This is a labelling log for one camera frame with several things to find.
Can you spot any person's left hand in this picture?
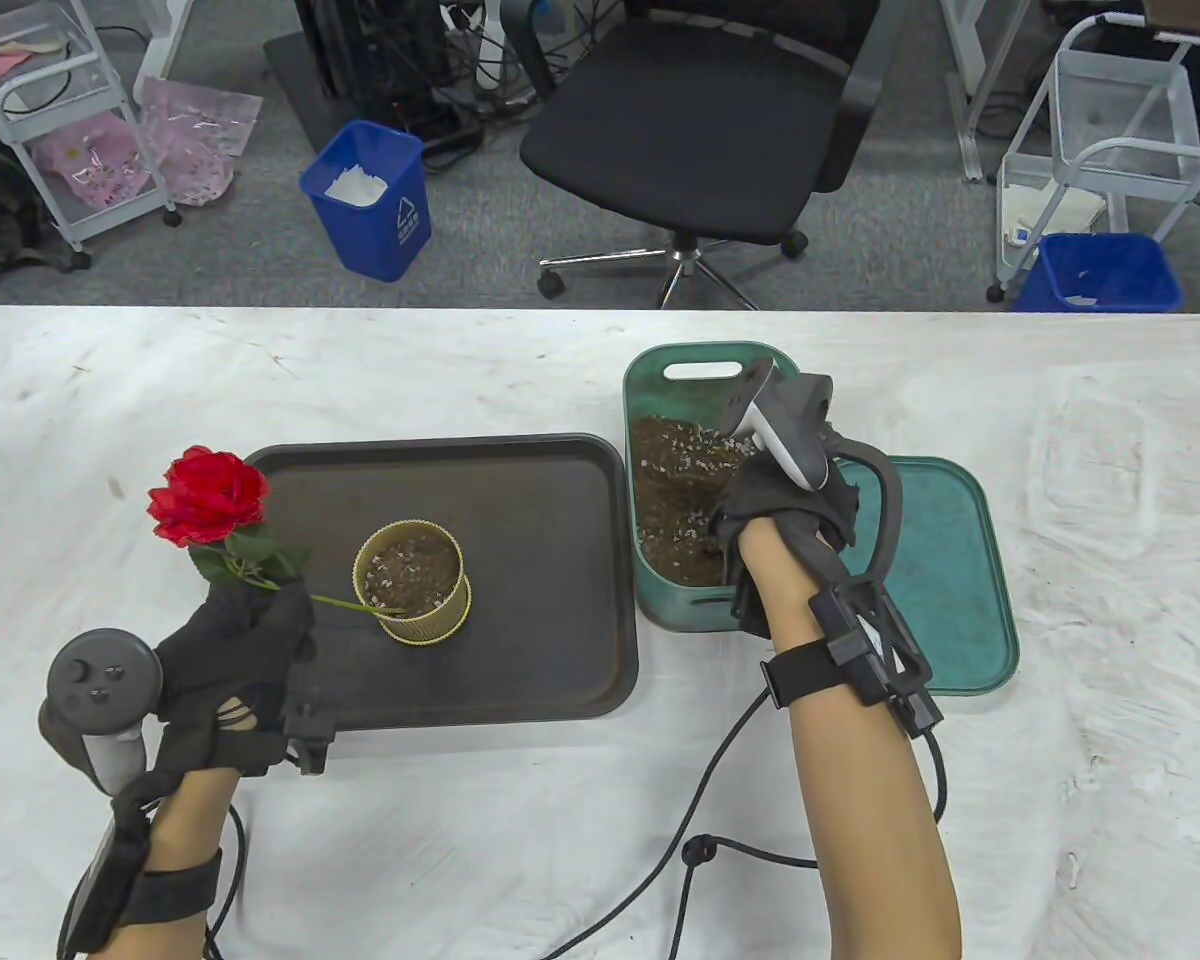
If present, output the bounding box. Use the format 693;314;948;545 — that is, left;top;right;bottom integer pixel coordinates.
155;583;317;779

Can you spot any person's right hand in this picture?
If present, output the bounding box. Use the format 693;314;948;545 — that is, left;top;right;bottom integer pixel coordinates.
710;450;861;641

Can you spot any brown potting mix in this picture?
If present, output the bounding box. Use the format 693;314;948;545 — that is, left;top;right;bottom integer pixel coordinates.
630;415;761;589
363;535;459;613

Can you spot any red artificial rose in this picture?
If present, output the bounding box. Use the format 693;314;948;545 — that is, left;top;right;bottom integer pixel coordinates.
147;446;411;617

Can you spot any person's left forearm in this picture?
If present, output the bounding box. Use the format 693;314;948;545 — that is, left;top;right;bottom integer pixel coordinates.
85;768;241;960

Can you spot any person's right forearm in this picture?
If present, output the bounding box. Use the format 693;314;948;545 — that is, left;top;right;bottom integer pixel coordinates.
740;515;963;960

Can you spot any grey handheld controller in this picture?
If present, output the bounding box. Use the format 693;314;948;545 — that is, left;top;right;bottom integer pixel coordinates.
40;628;163;796
725;360;906;591

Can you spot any green plastic bin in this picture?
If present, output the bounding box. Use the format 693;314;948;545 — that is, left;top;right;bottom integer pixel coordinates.
625;343;831;635

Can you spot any green plastic bin lid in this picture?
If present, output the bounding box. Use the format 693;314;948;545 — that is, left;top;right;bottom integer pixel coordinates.
822;456;1021;698

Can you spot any yellow ribbed flower pot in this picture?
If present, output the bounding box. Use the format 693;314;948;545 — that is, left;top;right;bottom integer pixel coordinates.
352;520;473;647

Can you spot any dark brown plastic tray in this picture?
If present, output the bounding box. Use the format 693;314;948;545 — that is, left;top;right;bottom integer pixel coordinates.
245;433;641;733

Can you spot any black office chair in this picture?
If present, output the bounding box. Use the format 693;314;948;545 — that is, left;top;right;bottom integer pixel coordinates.
500;0;883;309

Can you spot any blue waste bin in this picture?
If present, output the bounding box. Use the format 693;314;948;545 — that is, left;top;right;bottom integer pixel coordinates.
299;120;433;284
1015;233;1184;314

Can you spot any white crumpled paper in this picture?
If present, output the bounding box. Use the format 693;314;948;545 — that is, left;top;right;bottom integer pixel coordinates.
323;166;389;208

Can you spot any pink plastic bag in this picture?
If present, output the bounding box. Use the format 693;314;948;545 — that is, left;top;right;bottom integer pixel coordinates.
38;112;151;211
138;77;264;208

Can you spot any black floor mat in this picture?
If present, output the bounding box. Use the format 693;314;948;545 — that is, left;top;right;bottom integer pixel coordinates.
263;30;481;156

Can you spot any black computer tower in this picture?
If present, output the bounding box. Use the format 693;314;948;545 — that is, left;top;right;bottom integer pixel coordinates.
295;0;458;109

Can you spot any black wrist strap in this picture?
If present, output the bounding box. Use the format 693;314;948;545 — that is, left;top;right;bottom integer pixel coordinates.
760;578;946;739
55;810;224;951

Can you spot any white wire cart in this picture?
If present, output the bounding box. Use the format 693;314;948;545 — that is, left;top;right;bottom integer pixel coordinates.
0;0;181;253
987;15;1200;304

